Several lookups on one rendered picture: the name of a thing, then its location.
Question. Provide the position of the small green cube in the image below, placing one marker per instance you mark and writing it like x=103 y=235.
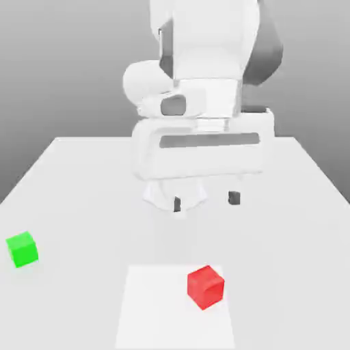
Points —
x=22 y=249

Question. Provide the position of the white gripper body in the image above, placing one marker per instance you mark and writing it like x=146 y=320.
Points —
x=202 y=161

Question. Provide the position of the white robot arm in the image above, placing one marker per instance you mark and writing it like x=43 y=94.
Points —
x=207 y=41

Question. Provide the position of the small red cube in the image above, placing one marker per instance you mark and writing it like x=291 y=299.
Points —
x=205 y=288

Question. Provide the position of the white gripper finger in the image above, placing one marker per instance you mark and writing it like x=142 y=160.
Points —
x=177 y=204
x=234 y=198

